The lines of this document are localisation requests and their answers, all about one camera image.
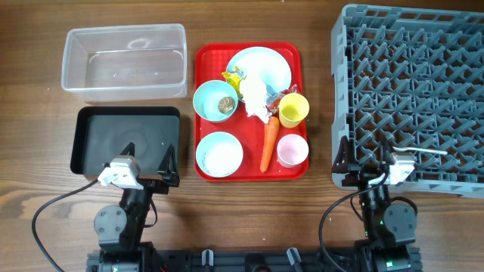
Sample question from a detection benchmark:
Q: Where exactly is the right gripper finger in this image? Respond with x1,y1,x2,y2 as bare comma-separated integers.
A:
332,136,349,172
380,140,393,165

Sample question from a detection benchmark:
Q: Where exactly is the pink plastic cup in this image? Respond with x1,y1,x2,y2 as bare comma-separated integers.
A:
277,134,309,168

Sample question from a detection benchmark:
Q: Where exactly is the yellow plastic cup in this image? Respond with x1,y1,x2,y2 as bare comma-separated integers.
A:
278,93,309,128

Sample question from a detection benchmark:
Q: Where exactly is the green bowl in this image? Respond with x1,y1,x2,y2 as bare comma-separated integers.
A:
193,80,238,122

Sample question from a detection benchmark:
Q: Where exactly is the red candy wrapper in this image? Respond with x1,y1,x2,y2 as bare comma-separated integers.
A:
266,85,300,114

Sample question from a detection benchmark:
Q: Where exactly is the yellow snack wrapper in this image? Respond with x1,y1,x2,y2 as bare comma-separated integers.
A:
222,66,246,99

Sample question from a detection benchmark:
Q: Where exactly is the white tissue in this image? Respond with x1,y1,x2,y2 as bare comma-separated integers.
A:
239,74,271,124

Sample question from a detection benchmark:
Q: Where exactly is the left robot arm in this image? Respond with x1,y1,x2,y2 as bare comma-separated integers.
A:
86,142,180,272

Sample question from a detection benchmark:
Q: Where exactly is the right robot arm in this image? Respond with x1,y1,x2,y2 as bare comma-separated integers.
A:
332,136,422,271

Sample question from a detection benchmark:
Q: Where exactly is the grey dishwasher rack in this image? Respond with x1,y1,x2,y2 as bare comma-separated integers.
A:
331,4,483,199

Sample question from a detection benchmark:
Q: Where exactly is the white plastic spoon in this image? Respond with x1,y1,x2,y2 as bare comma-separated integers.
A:
393,147,448,155

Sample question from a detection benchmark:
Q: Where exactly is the black plastic tray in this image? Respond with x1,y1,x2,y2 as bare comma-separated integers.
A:
70,107,180,176

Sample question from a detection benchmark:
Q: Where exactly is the light blue bowl with rice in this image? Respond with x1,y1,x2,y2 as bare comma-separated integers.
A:
195,131,244,178

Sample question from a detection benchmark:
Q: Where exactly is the orange carrot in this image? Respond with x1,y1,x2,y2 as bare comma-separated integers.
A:
259,116,280,172

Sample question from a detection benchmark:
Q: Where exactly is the brown round food piece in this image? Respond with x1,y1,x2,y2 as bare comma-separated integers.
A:
218,97,235,114

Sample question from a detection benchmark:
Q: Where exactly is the clear plastic bin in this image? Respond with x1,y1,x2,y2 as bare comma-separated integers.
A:
61,23,188,103

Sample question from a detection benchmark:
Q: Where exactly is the red serving tray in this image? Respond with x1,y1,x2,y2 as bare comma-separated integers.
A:
194,42,309,182

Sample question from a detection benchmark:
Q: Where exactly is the light blue plate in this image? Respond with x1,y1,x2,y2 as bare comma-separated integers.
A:
226,47,292,97

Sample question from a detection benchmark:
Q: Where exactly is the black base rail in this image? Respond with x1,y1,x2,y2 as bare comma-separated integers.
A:
85,247,423,272

